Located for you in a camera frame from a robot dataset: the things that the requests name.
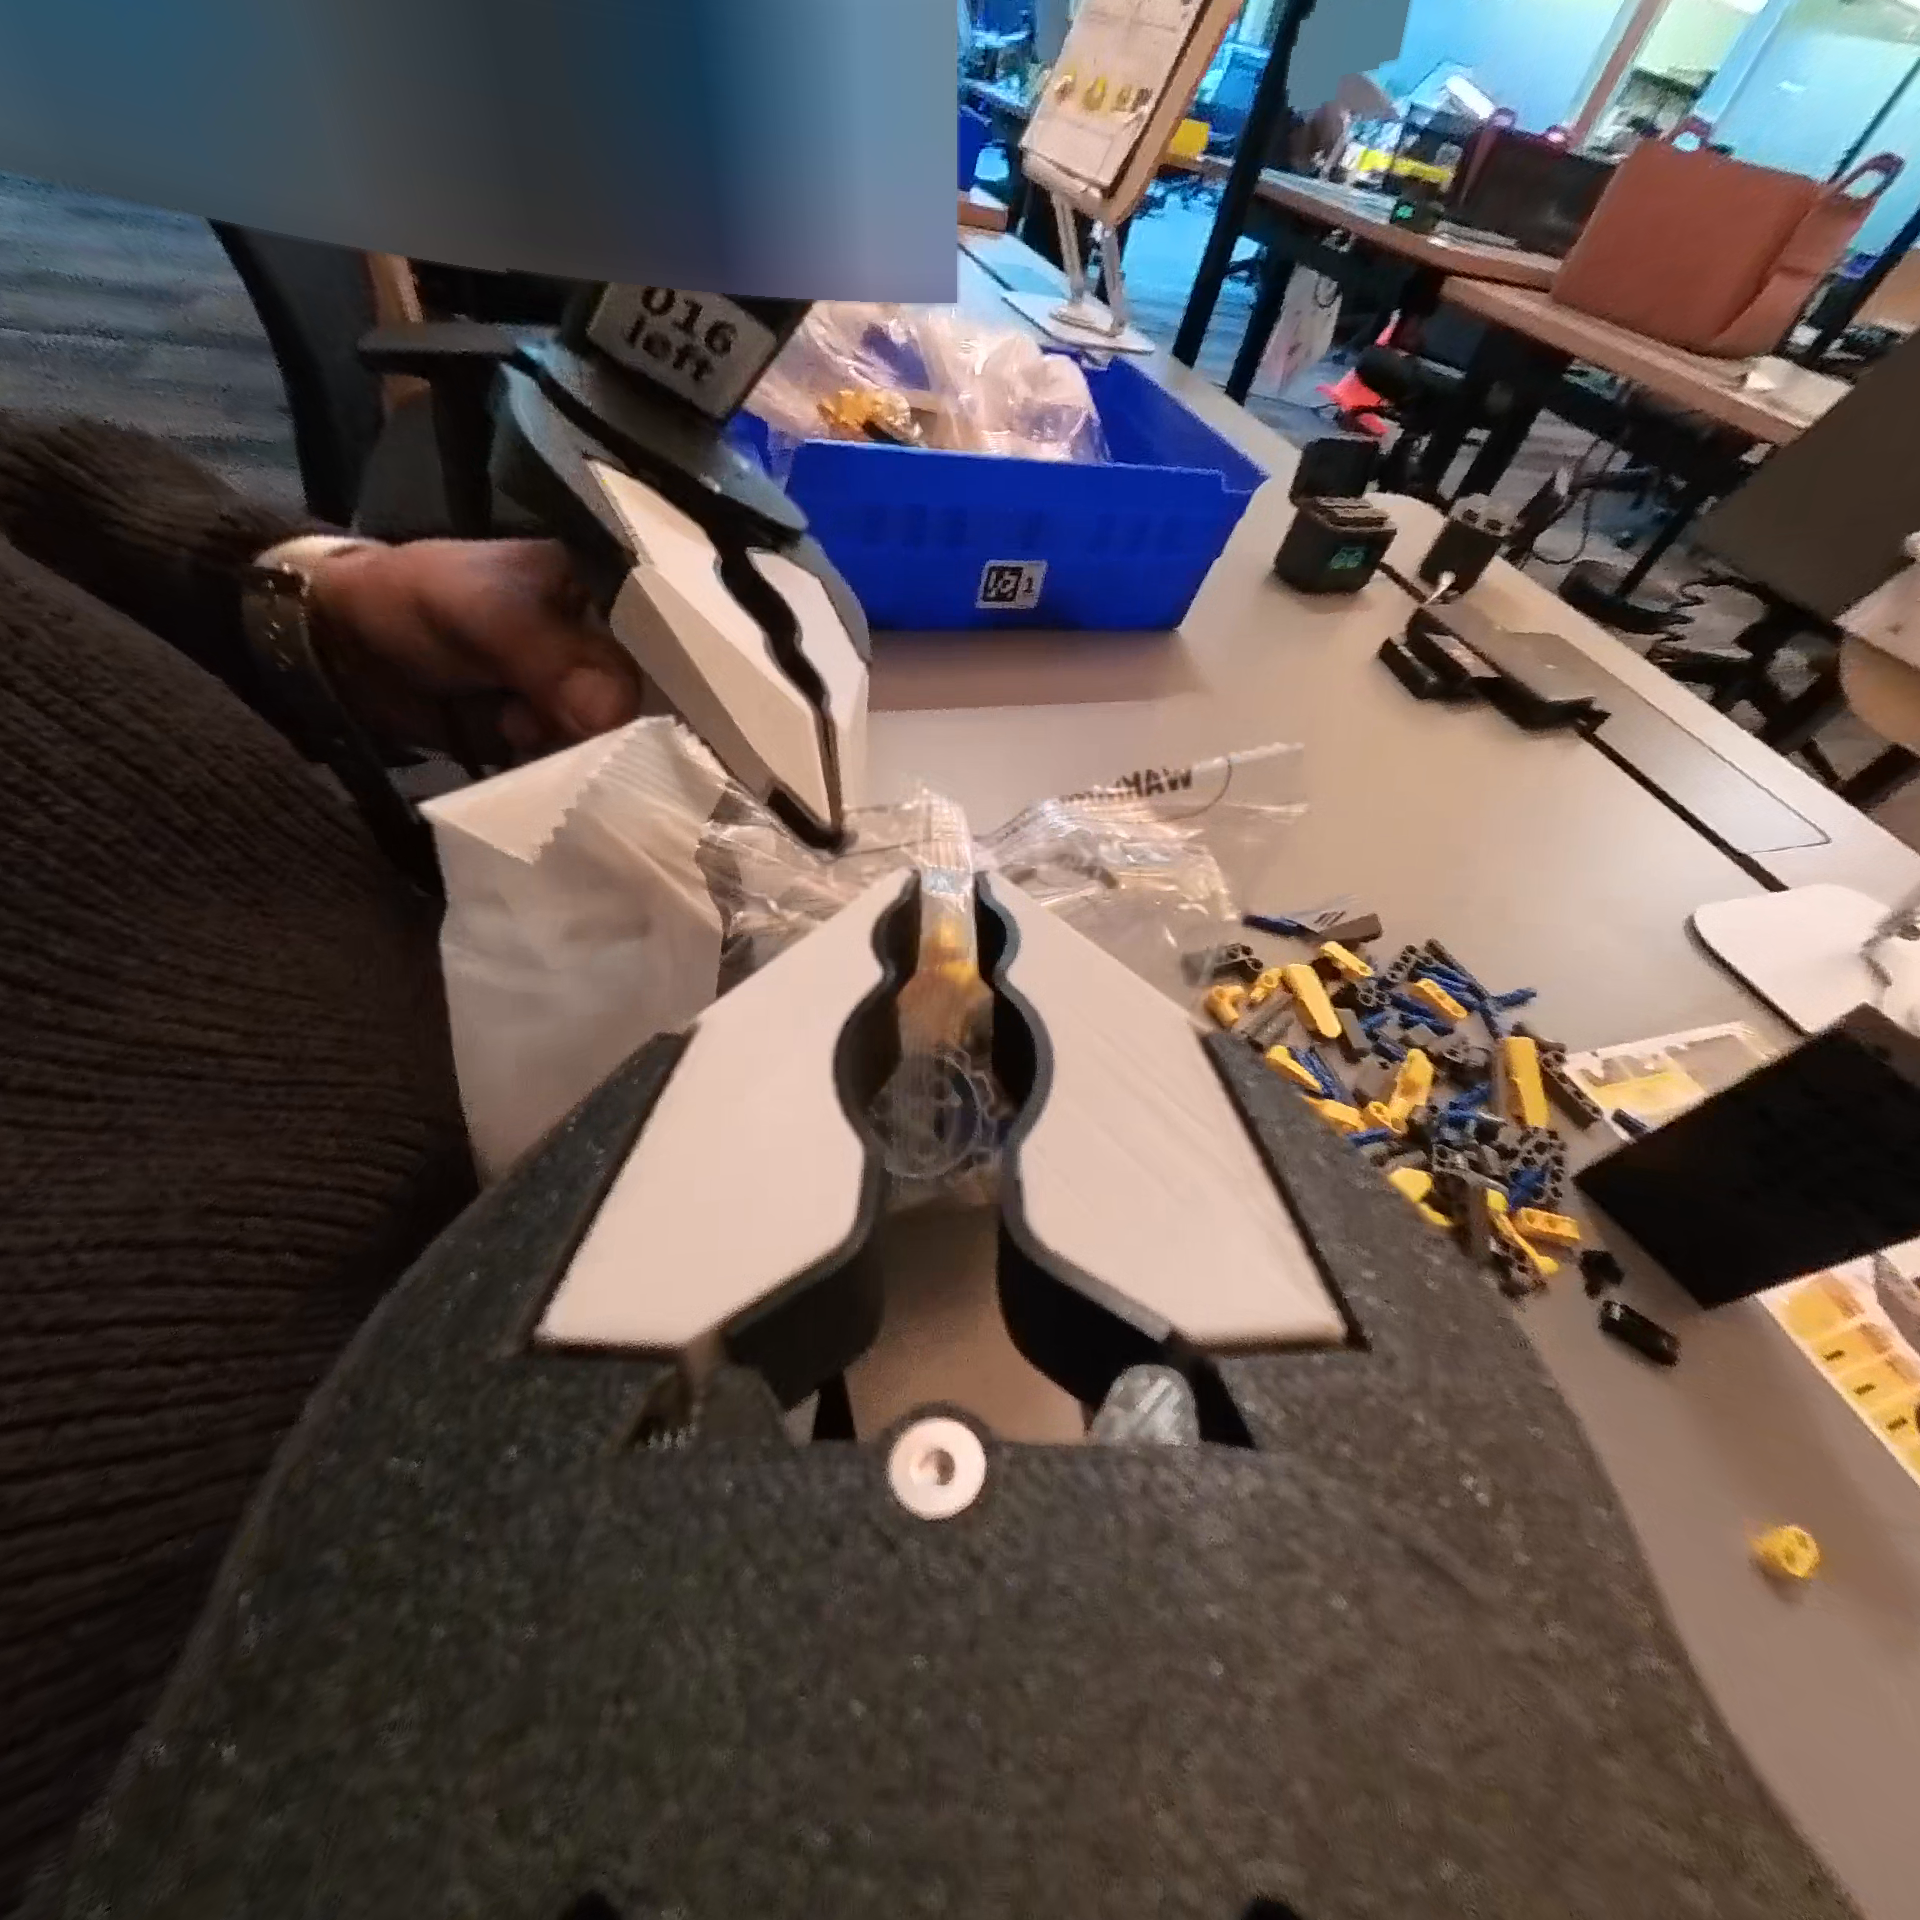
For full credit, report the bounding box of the wristwatch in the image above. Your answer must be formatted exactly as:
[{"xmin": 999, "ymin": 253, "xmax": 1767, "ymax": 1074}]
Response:
[{"xmin": 239, "ymin": 532, "xmax": 440, "ymax": 903}]

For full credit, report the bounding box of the clear plastic parts bag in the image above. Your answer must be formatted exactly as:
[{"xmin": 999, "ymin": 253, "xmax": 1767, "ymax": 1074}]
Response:
[{"xmin": 750, "ymin": 300, "xmax": 1120, "ymax": 470}]

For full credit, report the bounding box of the person's left hand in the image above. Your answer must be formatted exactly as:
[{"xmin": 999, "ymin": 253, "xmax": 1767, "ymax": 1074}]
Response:
[{"xmin": 307, "ymin": 532, "xmax": 646, "ymax": 754}]

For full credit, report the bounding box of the blue plastic bin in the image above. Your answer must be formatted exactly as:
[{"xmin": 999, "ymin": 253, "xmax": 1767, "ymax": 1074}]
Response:
[{"xmin": 726, "ymin": 353, "xmax": 1269, "ymax": 634}]

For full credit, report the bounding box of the empty clear bag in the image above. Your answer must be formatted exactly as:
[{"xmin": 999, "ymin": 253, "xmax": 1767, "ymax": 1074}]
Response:
[{"xmin": 975, "ymin": 742, "xmax": 1309, "ymax": 945}]

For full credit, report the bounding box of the wooden desk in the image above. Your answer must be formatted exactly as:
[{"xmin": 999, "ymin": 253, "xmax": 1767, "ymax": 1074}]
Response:
[{"xmin": 1247, "ymin": 165, "xmax": 1848, "ymax": 441}]

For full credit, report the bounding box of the white paper bag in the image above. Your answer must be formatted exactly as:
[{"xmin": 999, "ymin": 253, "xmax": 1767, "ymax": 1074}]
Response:
[{"xmin": 421, "ymin": 718, "xmax": 755, "ymax": 1191}]

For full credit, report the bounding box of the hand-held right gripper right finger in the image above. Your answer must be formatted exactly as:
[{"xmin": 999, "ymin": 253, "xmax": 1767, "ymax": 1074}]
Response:
[{"xmin": 975, "ymin": 871, "xmax": 1348, "ymax": 1354}]

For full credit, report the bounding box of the black panel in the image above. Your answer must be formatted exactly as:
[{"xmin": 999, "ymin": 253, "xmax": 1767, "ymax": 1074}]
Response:
[{"xmin": 1571, "ymin": 1005, "xmax": 1920, "ymax": 1313}]

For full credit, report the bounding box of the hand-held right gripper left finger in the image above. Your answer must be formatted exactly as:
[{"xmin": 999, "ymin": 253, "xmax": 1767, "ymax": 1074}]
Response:
[{"xmin": 535, "ymin": 871, "xmax": 920, "ymax": 1364}]

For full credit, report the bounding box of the flat black device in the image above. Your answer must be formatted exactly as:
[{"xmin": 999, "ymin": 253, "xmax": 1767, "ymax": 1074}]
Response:
[{"xmin": 1375, "ymin": 599, "xmax": 1616, "ymax": 732}]

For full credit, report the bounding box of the black charger box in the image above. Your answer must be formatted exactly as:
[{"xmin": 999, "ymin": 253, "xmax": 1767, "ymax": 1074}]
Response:
[{"xmin": 1417, "ymin": 495, "xmax": 1526, "ymax": 606}]

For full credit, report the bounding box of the yellow printed leaflet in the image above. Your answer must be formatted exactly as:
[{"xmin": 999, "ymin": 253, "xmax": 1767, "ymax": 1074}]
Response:
[{"xmin": 1568, "ymin": 1019, "xmax": 1920, "ymax": 1491}]

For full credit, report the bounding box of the person's left forearm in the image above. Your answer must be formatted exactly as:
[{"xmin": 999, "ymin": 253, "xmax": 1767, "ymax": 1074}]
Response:
[{"xmin": 0, "ymin": 415, "xmax": 325, "ymax": 751}]

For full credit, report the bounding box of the brown bag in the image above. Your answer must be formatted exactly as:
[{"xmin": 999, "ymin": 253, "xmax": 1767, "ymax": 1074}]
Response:
[{"xmin": 1549, "ymin": 132, "xmax": 1911, "ymax": 365}]

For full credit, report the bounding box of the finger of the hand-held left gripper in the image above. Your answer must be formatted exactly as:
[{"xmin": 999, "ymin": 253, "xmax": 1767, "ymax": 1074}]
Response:
[
  {"xmin": 742, "ymin": 540, "xmax": 876, "ymax": 818},
  {"xmin": 582, "ymin": 455, "xmax": 845, "ymax": 846}
]

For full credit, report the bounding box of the black charger with green display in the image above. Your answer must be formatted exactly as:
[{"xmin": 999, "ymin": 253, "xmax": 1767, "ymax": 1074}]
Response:
[{"xmin": 1272, "ymin": 495, "xmax": 1400, "ymax": 596}]

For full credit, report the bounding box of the pile of yellow blue pieces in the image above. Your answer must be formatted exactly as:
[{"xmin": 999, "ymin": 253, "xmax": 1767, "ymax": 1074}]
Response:
[{"xmin": 1181, "ymin": 937, "xmax": 1596, "ymax": 1301}]

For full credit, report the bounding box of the white book stand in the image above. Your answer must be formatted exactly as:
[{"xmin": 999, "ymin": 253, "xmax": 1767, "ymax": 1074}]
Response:
[{"xmin": 997, "ymin": 0, "xmax": 1251, "ymax": 357}]

